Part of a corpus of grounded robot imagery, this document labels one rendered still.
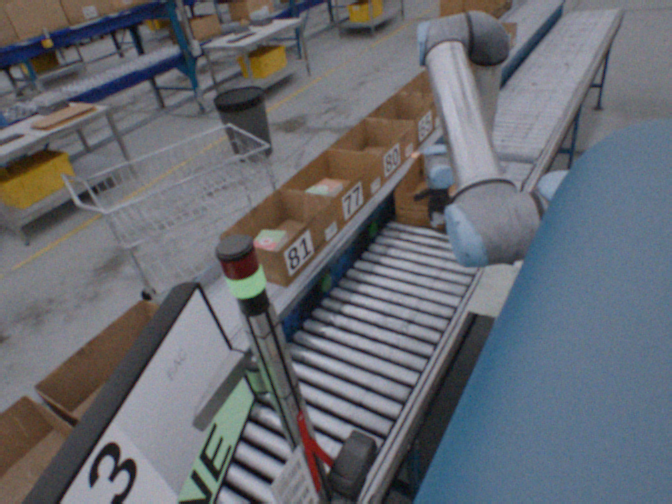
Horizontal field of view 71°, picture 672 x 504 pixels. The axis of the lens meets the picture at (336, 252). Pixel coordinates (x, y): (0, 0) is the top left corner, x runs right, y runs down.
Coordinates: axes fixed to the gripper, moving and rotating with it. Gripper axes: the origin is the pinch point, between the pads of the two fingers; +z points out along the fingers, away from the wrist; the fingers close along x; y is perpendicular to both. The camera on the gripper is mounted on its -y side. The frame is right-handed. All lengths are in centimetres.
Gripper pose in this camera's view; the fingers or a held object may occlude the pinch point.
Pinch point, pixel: (433, 224)
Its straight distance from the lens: 213.2
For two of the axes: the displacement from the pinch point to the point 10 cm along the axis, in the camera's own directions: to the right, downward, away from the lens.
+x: 5.2, -5.5, 6.6
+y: 8.4, 1.9, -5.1
